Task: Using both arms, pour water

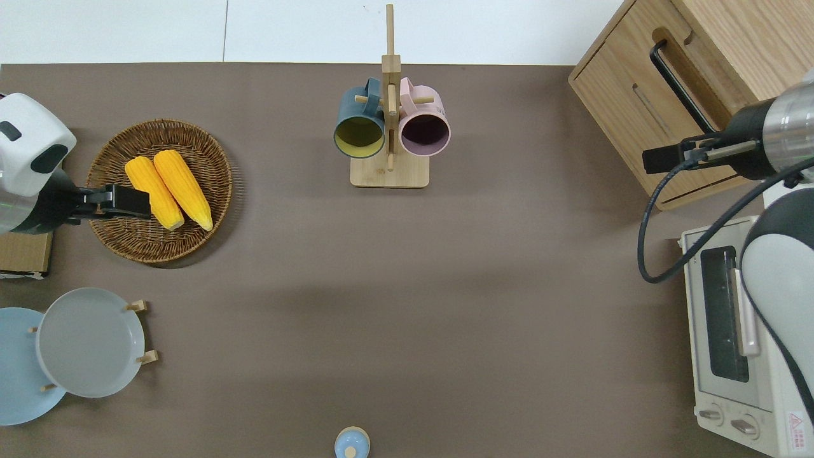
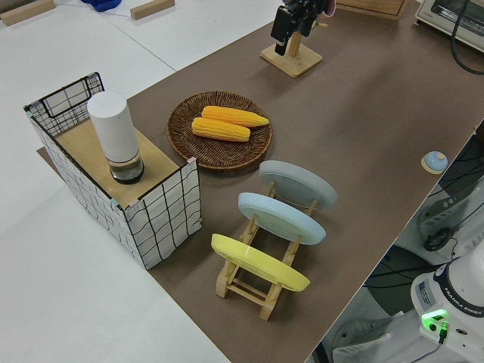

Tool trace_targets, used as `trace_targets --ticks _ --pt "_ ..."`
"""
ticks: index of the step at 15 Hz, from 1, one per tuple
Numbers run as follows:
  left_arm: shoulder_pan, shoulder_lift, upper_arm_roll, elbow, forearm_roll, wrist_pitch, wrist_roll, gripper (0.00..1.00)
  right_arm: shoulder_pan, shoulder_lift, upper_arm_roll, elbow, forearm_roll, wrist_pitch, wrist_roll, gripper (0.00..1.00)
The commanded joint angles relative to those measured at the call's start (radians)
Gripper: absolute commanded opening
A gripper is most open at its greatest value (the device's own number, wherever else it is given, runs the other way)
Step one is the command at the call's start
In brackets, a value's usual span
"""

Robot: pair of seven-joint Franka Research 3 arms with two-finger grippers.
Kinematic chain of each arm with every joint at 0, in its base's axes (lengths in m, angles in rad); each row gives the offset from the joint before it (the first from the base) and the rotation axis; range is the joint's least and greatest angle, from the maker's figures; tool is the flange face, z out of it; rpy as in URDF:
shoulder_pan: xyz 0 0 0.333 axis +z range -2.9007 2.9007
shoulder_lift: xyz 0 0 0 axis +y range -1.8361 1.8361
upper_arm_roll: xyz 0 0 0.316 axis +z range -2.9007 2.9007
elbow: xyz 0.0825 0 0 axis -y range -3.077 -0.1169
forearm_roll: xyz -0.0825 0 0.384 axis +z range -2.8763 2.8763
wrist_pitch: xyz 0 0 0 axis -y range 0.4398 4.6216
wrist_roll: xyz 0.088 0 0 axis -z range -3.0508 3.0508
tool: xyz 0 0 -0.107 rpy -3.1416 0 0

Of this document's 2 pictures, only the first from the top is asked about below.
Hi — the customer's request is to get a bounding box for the blue call bell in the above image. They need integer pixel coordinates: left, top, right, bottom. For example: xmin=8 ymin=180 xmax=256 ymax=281
xmin=335 ymin=426 xmax=371 ymax=458

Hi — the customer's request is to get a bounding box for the wooden cabinet box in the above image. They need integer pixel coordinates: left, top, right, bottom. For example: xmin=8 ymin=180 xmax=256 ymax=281
xmin=568 ymin=0 xmax=814 ymax=212

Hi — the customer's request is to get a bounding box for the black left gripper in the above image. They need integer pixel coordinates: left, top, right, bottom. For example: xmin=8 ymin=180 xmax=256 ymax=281
xmin=64 ymin=184 xmax=153 ymax=225

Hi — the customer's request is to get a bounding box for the brown wicker basket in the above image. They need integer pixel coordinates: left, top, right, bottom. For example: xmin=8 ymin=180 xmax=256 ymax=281
xmin=86 ymin=119 xmax=234 ymax=264

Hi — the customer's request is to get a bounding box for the cream toaster oven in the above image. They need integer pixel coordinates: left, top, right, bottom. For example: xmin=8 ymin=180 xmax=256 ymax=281
xmin=677 ymin=215 xmax=814 ymax=458

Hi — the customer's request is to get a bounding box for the black cabinet handle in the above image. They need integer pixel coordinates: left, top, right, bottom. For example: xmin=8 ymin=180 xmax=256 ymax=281
xmin=649 ymin=39 xmax=719 ymax=135

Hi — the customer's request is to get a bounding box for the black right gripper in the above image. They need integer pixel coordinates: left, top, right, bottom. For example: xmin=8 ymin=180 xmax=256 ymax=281
xmin=642 ymin=130 xmax=733 ymax=175

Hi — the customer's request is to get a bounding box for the wire shelf with wooden boards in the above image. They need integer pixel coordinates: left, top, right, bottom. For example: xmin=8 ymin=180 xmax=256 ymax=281
xmin=0 ymin=230 xmax=55 ymax=281

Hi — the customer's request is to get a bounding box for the wooden mug tree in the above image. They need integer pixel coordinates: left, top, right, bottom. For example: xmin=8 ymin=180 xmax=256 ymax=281
xmin=350 ymin=3 xmax=436 ymax=189

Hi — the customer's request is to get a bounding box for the light blue plate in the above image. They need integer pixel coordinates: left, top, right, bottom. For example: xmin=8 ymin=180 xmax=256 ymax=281
xmin=0 ymin=307 xmax=67 ymax=426

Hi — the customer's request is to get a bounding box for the wooden plate rack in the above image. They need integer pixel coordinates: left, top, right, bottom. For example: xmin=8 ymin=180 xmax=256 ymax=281
xmin=28 ymin=299 xmax=160 ymax=392

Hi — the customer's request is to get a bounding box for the yellow corn cob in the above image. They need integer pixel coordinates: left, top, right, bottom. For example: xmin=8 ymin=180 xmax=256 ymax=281
xmin=125 ymin=156 xmax=186 ymax=231
xmin=153 ymin=149 xmax=214 ymax=232

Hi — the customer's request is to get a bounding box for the pink mug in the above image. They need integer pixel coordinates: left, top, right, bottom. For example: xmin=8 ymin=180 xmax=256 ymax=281
xmin=397 ymin=77 xmax=452 ymax=158

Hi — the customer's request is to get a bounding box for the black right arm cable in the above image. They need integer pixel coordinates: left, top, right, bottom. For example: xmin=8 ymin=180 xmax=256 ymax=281
xmin=638 ymin=153 xmax=814 ymax=285

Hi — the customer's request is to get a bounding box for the dark teal mug yellow inside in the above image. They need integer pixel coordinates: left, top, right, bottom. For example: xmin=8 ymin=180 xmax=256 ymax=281
xmin=333 ymin=78 xmax=387 ymax=160

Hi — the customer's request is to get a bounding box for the grey plate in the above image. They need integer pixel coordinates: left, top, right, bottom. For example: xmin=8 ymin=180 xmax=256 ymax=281
xmin=36 ymin=288 xmax=146 ymax=399

